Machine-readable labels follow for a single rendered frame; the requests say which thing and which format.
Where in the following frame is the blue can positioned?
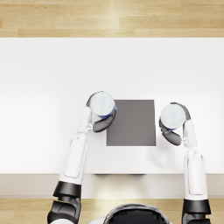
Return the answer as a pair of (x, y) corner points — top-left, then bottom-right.
(159, 102), (187, 131)
(88, 91), (118, 120)

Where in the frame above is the dark grey square mat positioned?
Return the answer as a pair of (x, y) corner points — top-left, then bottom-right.
(106, 99), (157, 147)

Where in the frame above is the dark round robot body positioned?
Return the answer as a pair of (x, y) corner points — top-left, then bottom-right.
(102, 203), (173, 224)

